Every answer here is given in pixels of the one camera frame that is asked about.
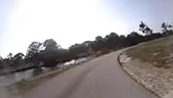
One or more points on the dark row of trees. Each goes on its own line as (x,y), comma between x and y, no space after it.
(51,52)

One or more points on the grey asphalt path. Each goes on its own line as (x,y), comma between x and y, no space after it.
(91,88)

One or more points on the grass verge strip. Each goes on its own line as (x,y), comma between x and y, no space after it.
(35,80)

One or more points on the dry grass field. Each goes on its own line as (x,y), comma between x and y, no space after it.
(165,58)

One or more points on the pond water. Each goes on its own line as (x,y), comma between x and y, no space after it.
(8,78)

